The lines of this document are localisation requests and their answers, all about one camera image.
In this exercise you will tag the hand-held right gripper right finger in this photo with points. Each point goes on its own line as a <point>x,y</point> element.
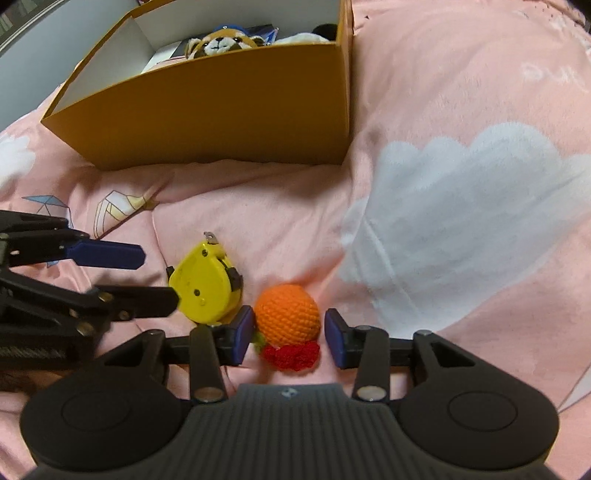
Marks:
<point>334,337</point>

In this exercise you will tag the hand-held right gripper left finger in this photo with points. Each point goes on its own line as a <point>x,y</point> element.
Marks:
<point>244,334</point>

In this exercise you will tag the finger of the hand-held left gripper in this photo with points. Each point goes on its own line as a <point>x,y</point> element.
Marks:
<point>111,254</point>
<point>143,302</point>

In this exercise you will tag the orange crochet ball toy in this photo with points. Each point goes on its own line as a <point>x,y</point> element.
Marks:
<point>288,314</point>

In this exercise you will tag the yellow tape measure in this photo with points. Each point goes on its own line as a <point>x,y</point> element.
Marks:
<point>198,286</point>

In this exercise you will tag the orange cardboard box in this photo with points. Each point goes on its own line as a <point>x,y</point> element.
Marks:
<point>221,110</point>

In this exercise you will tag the pink printed blanket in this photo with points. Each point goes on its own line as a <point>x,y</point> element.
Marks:
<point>461,277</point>

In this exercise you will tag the red panda plush toy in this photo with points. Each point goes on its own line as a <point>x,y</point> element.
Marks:
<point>224,44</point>

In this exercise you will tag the silver framed cabinet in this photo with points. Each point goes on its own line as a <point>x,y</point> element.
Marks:
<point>18,18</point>

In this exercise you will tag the blue packet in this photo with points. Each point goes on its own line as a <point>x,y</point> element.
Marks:
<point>263,33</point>

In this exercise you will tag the white plush toy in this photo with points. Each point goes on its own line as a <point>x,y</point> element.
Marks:
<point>300,38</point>

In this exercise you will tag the black round item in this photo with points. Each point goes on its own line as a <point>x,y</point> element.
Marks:
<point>328,30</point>

